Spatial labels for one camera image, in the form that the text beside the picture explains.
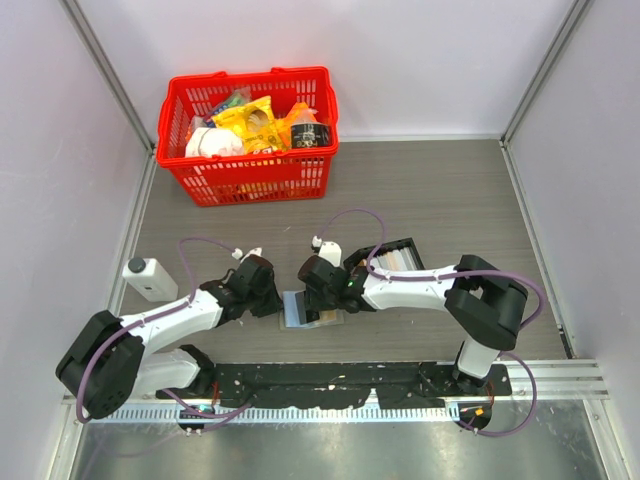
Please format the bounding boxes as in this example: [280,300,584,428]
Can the gold credit card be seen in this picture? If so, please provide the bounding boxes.
[319,310,338,323]

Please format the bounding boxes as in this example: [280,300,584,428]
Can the black card box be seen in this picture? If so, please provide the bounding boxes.
[343,237,425,271]

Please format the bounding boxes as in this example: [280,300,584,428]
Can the grey leather card holder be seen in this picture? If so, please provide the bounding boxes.
[279,291,344,330]

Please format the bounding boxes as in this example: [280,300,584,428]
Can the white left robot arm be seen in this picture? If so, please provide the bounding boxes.
[55,252,282,419]

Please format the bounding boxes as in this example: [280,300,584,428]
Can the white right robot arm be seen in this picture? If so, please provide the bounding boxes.
[298,255,528,395]

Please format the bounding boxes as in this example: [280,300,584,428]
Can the stack of white cards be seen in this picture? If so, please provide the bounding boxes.
[371,246,420,271]

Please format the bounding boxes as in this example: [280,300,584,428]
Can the red plastic shopping basket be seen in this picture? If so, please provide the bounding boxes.
[156,66,339,207]

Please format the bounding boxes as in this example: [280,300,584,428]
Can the white device with grey button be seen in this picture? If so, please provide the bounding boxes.
[122,257,179,302]

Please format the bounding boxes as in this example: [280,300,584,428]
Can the black labelled bottle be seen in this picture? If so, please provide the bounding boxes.
[290,122,332,149]

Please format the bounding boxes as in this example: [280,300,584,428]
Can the yellow snack bag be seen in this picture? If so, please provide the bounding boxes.
[213,96,285,154]

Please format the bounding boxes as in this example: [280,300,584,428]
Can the white crumpled plastic bag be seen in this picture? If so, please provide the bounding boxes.
[185,127,245,158]

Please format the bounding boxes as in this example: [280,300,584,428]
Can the orange snack packet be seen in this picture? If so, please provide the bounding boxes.
[275,102,317,149]

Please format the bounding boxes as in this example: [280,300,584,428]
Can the green blue snack packet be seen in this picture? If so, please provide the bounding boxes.
[203,87,251,127]

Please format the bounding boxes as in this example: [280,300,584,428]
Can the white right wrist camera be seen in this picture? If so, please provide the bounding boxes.
[311,236,342,267]

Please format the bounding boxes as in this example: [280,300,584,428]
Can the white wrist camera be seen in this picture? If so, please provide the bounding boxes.
[311,236,342,267]
[231,247,263,262]

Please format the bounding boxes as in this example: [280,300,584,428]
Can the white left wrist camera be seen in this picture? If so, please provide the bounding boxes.
[231,247,263,262]

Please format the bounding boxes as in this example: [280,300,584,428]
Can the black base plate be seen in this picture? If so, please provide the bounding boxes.
[173,362,512,410]

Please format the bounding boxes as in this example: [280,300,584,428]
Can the white slotted cable duct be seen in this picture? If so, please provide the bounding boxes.
[96,403,459,425]

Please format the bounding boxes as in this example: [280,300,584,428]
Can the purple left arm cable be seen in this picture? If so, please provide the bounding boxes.
[74,236,244,425]

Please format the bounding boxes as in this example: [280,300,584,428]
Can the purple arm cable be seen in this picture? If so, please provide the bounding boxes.
[74,236,244,425]
[319,208,547,329]

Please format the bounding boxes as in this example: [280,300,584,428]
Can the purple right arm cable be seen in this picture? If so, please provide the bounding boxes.
[319,208,547,329]

